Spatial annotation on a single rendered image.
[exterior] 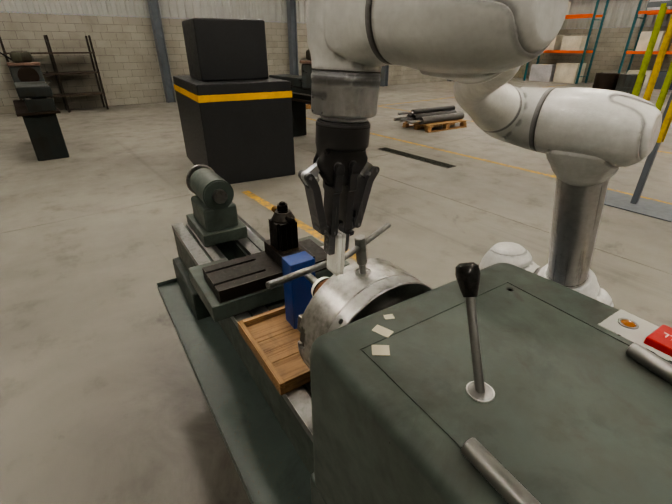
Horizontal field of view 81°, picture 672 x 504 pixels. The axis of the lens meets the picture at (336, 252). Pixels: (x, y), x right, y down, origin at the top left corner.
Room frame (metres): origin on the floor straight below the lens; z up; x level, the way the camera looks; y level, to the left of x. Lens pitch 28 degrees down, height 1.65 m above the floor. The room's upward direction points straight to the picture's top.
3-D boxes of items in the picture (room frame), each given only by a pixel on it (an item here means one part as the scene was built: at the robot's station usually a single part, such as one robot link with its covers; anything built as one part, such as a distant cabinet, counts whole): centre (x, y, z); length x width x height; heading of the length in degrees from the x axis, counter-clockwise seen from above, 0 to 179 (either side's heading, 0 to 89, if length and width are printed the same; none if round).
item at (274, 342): (0.94, 0.07, 0.88); 0.36 x 0.30 x 0.04; 123
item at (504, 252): (1.14, -0.57, 0.97); 0.18 x 0.16 x 0.22; 44
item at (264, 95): (6.04, 1.54, 0.98); 1.81 x 1.22 x 1.95; 29
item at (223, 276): (1.22, 0.24, 0.95); 0.43 x 0.18 x 0.04; 123
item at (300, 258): (1.00, 0.11, 1.00); 0.08 x 0.06 x 0.23; 123
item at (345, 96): (0.56, -0.01, 1.59); 0.09 x 0.09 x 0.06
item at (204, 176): (1.72, 0.57, 1.01); 0.30 x 0.20 x 0.29; 33
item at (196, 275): (1.28, 0.25, 0.89); 0.53 x 0.30 x 0.06; 123
